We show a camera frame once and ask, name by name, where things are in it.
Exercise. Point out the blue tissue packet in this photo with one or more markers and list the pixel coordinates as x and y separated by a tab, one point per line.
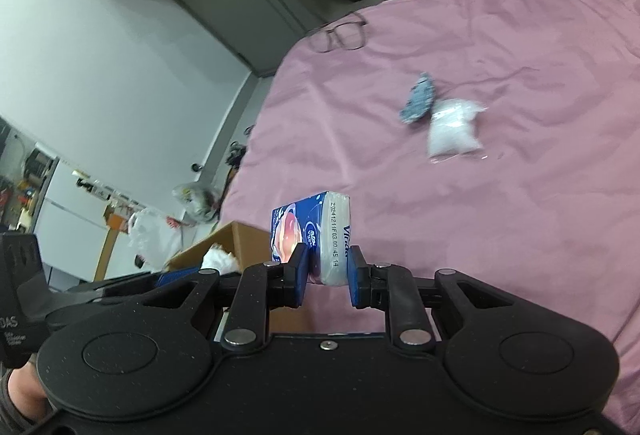
322	222

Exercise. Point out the small blue-grey knitted toy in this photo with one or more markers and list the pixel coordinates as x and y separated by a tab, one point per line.
420	100

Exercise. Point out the clear bag of white stuffing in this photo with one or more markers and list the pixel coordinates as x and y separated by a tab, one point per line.
453	128

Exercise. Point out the person left hand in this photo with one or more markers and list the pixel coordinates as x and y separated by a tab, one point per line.
26	393

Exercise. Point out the pink bed sheet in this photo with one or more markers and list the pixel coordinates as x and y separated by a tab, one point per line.
496	137

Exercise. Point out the dark-framed eyeglasses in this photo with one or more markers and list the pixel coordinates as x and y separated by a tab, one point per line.
340	35

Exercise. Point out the white plastic bag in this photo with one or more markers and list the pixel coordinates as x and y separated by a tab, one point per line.
155	238

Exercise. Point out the white tissue pack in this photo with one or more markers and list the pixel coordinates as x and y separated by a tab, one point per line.
219	259

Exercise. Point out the grey plastic bag on floor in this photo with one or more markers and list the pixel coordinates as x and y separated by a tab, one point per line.
200	202

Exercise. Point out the brown cardboard box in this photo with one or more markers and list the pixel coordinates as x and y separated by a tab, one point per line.
236	246

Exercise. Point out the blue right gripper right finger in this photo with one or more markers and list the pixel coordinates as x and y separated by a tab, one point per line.
392	290

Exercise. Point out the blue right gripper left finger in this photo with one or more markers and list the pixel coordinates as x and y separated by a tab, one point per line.
261	289

